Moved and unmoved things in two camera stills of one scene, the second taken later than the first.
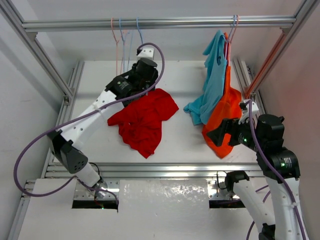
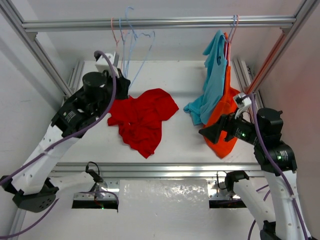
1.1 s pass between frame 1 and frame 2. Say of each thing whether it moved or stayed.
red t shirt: stayed
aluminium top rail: stayed
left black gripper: moved
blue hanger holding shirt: stayed
